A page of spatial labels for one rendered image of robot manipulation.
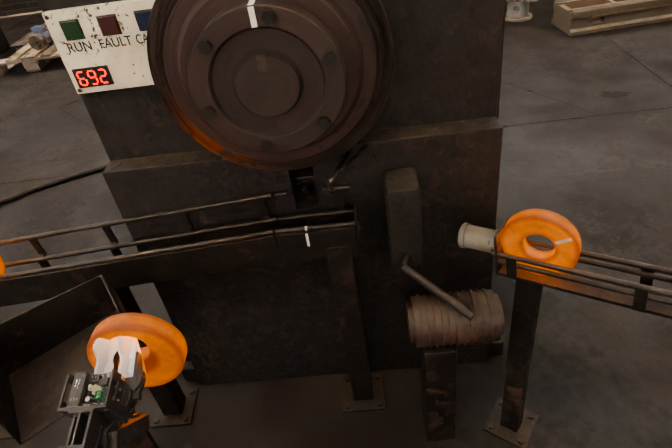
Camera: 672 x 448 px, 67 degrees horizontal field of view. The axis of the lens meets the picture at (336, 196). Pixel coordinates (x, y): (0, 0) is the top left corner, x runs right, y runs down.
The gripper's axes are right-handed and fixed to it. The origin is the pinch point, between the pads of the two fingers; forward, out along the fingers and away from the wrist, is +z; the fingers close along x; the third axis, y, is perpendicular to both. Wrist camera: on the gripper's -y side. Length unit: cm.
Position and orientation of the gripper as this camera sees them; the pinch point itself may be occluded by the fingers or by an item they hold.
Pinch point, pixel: (127, 334)
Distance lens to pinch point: 92.8
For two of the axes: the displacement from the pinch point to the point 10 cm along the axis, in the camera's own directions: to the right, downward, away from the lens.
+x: -9.9, 1.2, 0.8
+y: -1.4, -6.2, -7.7
